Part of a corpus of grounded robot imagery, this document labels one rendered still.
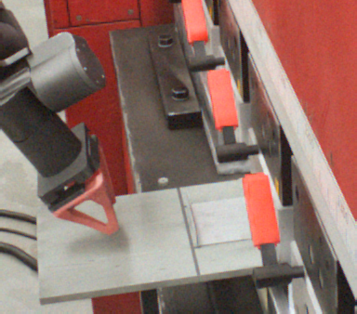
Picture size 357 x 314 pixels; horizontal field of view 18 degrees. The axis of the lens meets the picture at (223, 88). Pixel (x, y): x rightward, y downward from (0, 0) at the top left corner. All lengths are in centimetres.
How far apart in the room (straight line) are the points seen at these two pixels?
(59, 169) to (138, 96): 66
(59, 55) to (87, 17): 93
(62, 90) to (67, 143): 8
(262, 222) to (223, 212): 40
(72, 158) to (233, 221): 21
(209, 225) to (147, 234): 7
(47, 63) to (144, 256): 25
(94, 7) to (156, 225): 84
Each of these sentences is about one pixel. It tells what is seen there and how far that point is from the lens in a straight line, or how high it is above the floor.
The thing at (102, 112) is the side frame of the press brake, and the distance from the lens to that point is 221.
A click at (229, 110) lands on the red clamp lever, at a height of 122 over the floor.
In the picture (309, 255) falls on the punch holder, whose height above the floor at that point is 121.
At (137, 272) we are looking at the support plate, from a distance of 128.
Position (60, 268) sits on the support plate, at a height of 100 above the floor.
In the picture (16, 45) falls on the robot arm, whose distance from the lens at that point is 126.
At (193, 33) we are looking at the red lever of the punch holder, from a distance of 130.
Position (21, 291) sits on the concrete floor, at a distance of 296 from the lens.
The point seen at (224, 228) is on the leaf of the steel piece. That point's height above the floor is 100.
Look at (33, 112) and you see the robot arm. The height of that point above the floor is 119.
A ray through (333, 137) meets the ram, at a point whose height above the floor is 136.
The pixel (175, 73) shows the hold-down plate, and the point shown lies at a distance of 189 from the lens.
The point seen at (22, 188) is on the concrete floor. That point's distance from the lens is 336.
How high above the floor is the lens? 176
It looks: 28 degrees down
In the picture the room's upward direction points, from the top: 4 degrees counter-clockwise
